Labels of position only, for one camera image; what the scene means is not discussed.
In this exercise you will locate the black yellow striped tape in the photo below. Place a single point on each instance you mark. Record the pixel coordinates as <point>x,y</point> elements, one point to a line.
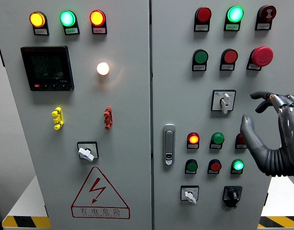
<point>281,221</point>
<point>26,221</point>

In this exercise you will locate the red warning triangle sticker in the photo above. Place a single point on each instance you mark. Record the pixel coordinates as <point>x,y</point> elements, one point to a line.
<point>100,212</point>

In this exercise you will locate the large red push button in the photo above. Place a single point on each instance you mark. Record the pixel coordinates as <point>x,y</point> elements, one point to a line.
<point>230,56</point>

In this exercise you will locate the large green push button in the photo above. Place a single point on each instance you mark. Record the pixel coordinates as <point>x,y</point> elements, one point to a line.
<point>201,56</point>

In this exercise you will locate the silver door lock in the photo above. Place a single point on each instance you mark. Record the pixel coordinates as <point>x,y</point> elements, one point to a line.
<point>169,143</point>

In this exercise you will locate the grey cabinet door with display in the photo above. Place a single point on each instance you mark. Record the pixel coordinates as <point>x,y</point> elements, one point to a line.
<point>127,107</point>

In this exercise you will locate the white glowing lamp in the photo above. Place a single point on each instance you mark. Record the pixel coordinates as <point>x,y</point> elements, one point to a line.
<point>103,68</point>

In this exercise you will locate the small red push button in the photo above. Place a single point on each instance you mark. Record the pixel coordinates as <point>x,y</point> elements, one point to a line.
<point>215,166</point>

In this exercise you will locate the large green indicator lamp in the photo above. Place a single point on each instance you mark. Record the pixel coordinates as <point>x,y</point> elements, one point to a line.
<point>67,18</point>
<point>235,14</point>

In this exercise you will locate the large red stop button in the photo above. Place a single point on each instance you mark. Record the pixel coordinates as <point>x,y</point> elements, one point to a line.
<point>262,56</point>

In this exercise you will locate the black cabinet hinge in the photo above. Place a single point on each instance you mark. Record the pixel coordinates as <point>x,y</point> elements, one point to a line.
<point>46,210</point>
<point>266,198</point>
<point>0,55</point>

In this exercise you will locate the black digital display meter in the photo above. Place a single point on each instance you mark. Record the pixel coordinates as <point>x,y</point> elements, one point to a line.
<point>47,68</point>

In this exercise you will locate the large lit red lamp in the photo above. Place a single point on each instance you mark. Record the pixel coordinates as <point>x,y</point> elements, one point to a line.
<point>97,18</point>

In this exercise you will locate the small green push button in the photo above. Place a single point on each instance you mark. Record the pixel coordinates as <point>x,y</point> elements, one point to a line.
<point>192,166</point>

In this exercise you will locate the small lit green lamp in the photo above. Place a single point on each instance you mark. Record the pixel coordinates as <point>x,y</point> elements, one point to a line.
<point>238,165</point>

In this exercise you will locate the large dark red lamp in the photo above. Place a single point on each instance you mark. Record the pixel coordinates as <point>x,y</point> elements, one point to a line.
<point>203,14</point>

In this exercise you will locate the grey cabinet door with lock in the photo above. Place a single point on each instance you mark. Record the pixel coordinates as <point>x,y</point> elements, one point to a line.
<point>175,95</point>

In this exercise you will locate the small dark red lamp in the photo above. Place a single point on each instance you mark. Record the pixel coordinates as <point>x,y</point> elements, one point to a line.
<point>240,140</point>

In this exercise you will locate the small lit red lamp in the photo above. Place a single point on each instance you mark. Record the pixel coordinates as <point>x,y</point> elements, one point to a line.
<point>193,138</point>

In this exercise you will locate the large yellow indicator lamp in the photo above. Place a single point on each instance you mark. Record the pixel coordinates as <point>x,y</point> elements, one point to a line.
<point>37,19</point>

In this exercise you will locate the red buzzer lamp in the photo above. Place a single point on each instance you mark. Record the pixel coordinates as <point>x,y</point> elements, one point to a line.
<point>267,13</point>

